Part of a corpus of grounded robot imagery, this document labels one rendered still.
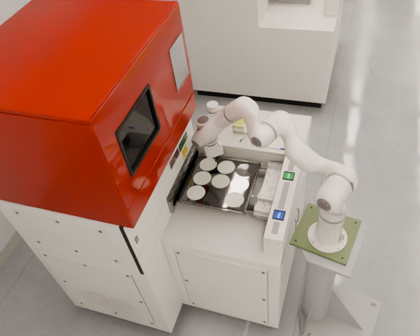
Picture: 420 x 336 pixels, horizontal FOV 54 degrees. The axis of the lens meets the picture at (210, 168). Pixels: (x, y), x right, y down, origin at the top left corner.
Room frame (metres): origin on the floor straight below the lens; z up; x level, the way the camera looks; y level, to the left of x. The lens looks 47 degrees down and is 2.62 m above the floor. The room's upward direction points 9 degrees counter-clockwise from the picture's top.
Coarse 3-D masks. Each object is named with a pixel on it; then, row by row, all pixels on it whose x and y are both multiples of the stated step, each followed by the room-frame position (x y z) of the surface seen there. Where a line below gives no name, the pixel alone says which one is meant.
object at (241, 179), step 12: (204, 156) 1.72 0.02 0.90; (216, 168) 1.61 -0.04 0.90; (240, 168) 1.58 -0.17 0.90; (252, 168) 1.57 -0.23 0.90; (192, 180) 1.55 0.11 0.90; (240, 180) 1.50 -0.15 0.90; (252, 180) 1.48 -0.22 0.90; (216, 192) 1.44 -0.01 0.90; (228, 192) 1.42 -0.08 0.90; (240, 192) 1.41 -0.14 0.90; (204, 204) 1.37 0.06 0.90; (216, 204) 1.36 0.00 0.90
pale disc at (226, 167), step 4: (220, 164) 1.64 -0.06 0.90; (224, 164) 1.63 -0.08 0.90; (228, 164) 1.63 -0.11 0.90; (232, 164) 1.62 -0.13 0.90; (220, 168) 1.61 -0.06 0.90; (224, 168) 1.60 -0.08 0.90; (228, 168) 1.60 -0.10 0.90; (232, 168) 1.59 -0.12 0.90; (220, 172) 1.58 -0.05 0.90; (224, 172) 1.57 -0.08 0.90; (228, 172) 1.57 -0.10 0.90
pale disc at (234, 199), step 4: (236, 192) 1.42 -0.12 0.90; (228, 196) 1.40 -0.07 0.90; (232, 196) 1.39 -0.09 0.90; (236, 196) 1.39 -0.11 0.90; (240, 196) 1.38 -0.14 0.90; (228, 200) 1.37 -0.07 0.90; (232, 200) 1.37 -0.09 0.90; (236, 200) 1.36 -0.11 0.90; (240, 200) 1.36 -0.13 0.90; (228, 204) 1.34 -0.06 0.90; (232, 204) 1.34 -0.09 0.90; (236, 204) 1.34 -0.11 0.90; (240, 204) 1.33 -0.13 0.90
